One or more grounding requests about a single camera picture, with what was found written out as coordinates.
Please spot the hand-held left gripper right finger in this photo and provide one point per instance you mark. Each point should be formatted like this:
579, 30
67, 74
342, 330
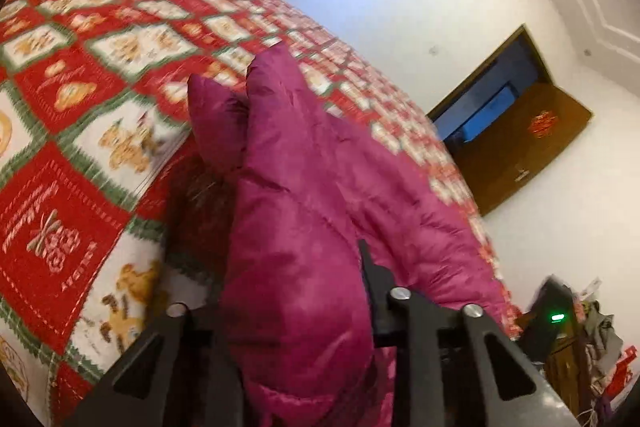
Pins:
380, 302

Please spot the wooden desk with drawers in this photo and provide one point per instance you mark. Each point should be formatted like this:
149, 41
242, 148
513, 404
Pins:
565, 372

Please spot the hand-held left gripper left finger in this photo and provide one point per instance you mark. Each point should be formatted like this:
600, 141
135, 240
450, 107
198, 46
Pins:
200, 357

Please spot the brown wooden door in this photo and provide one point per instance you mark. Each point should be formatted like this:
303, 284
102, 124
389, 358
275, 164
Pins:
525, 152

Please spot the red paper door decoration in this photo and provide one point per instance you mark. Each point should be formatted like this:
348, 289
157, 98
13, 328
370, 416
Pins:
544, 124

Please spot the pile of grey clothes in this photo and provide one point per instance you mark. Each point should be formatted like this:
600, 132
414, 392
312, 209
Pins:
597, 327

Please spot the red checked printed bedspread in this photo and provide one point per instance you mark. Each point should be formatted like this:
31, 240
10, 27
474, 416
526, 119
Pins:
100, 57

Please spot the brown door frame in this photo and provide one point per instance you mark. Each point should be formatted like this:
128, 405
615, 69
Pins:
480, 74

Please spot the magenta puffer jacket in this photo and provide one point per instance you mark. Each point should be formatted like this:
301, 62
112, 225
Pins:
310, 207

